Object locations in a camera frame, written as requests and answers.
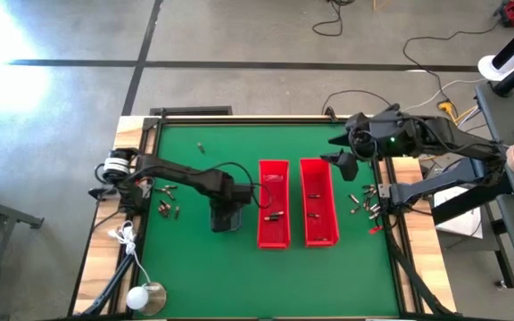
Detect black table frame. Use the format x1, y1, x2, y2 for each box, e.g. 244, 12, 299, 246
67, 106, 463, 321

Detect white bundled cable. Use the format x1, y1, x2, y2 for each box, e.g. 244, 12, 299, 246
107, 220, 151, 286

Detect grey plastic tub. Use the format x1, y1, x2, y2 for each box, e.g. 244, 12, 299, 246
210, 207, 244, 234

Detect green table mat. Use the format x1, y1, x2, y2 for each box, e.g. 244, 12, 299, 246
138, 122, 401, 318

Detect arched black floor cable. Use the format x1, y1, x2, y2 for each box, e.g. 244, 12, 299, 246
321, 88, 396, 116

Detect white box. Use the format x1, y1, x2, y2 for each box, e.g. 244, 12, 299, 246
433, 191, 484, 240

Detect white round lamp ball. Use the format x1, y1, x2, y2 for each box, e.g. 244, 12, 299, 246
125, 285, 150, 311

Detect white floor cable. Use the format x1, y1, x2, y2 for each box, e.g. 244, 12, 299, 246
397, 78, 490, 116

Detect short black floor cable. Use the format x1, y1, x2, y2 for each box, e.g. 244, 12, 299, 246
311, 0, 356, 38

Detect yellow power cable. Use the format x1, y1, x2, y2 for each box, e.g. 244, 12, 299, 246
435, 100, 481, 135

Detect long red plastic bin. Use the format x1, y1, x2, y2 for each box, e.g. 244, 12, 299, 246
299, 157, 341, 248
256, 159, 292, 250

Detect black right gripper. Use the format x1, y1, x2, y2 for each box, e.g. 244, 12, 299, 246
319, 104, 419, 182

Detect black camera mount strut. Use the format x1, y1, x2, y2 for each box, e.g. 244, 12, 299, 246
80, 253, 136, 318
384, 222, 457, 318

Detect black diagonal beam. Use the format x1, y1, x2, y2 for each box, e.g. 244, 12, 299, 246
430, 180, 514, 226

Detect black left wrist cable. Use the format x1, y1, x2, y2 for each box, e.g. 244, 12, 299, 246
194, 160, 272, 210

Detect grey side table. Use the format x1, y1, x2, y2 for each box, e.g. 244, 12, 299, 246
475, 79, 514, 309

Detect white black cylinder stand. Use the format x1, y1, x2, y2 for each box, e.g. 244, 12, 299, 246
477, 8, 514, 97

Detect long black floor cable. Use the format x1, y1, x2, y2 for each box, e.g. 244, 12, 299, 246
402, 20, 506, 108

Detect round metal base disc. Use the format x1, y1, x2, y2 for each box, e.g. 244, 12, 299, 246
144, 281, 168, 317

